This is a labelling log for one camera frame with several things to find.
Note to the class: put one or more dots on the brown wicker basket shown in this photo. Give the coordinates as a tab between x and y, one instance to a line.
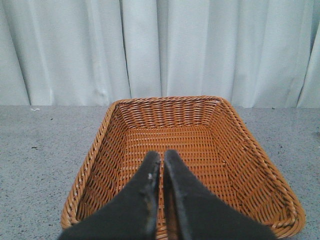
210	138

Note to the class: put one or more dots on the white curtain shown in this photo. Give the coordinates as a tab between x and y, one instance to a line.
254	53

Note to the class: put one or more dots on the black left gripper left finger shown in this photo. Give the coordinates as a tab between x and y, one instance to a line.
131	214

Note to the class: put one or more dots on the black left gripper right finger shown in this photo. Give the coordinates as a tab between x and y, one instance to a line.
192	212

